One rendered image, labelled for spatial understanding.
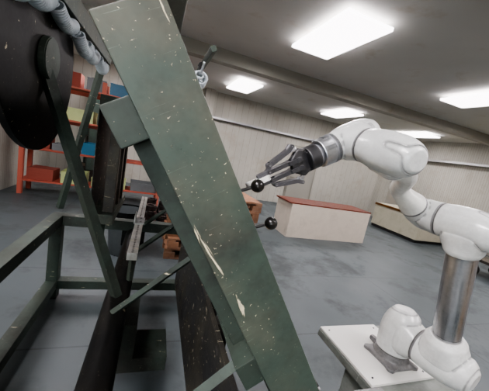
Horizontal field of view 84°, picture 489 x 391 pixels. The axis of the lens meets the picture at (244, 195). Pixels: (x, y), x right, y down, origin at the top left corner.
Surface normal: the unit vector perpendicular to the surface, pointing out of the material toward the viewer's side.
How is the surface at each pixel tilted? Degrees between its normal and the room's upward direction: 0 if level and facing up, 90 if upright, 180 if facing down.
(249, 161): 90
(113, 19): 90
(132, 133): 90
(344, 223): 90
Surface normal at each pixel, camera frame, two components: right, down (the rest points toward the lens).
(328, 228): 0.31, 0.22
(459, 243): -0.86, 0.27
